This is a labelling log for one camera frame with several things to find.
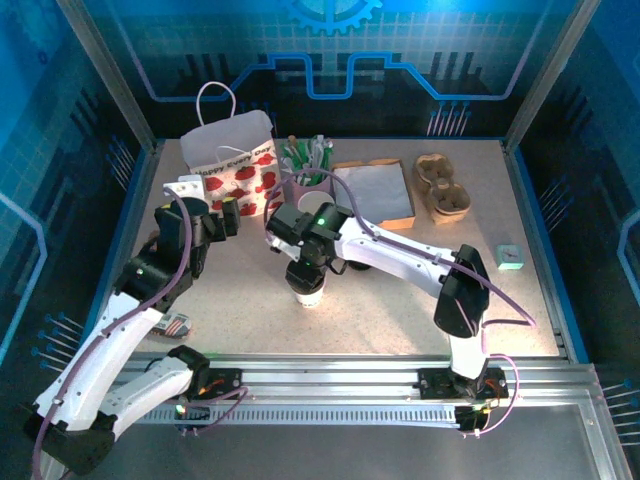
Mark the striped printed snack packet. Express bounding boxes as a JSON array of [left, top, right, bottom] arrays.
[[149, 312, 192, 341]]

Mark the stack of white napkins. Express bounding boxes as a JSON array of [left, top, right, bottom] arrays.
[[332, 158, 417, 231], [333, 163, 414, 224]]

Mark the slotted grey cable duct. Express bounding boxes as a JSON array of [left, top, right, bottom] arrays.
[[134, 405, 461, 427]]

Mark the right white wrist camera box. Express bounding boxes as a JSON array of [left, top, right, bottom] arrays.
[[268, 234, 301, 262]]

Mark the brown paper wrapped stirrer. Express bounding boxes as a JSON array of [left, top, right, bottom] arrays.
[[287, 134, 304, 174]]

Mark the stack of pulp cup carriers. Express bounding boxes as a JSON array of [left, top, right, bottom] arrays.
[[412, 153, 472, 226]]

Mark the black plastic cup lid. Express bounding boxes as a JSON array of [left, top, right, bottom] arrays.
[[285, 262, 329, 295]]

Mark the small teal alarm clock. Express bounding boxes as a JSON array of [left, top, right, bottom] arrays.
[[495, 243, 525, 272]]

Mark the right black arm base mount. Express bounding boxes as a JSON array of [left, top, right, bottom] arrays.
[[418, 367, 510, 401]]

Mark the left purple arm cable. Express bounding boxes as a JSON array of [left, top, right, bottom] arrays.
[[32, 199, 251, 480]]

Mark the white paper coffee cup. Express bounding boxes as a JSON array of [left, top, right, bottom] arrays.
[[292, 285, 326, 310]]

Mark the white red printed paper bag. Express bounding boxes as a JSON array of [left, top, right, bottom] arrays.
[[179, 82, 281, 216]]

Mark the aluminium enclosure post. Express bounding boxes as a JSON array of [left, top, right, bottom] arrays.
[[54, 0, 164, 151], [502, 0, 599, 151]]

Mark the pink plastic straw cup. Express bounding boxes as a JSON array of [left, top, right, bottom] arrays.
[[282, 172, 335, 201]]

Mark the small black circuit board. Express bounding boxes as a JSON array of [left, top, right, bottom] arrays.
[[172, 397, 211, 432], [455, 404, 494, 435]]

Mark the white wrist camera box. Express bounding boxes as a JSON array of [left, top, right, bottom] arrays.
[[268, 234, 301, 262], [162, 174, 206, 201]]

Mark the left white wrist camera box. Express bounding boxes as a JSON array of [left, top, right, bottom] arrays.
[[162, 174, 206, 201]]

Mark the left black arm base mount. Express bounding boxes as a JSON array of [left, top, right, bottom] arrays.
[[187, 367, 244, 400]]

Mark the aluminium rail frame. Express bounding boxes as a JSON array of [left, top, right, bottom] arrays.
[[29, 349, 634, 480]]

